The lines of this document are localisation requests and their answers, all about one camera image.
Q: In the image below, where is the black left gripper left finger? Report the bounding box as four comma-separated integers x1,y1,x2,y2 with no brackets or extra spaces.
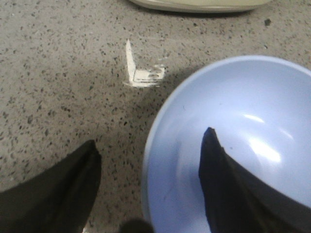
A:
0,140,102,233

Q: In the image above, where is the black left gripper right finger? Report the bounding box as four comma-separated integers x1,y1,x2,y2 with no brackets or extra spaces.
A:
198,127,311,233

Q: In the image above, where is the blue bowl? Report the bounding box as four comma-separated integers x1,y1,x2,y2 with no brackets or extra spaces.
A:
141,55,311,233

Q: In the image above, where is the white toaster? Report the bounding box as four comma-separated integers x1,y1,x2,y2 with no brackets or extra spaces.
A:
131,0,271,13

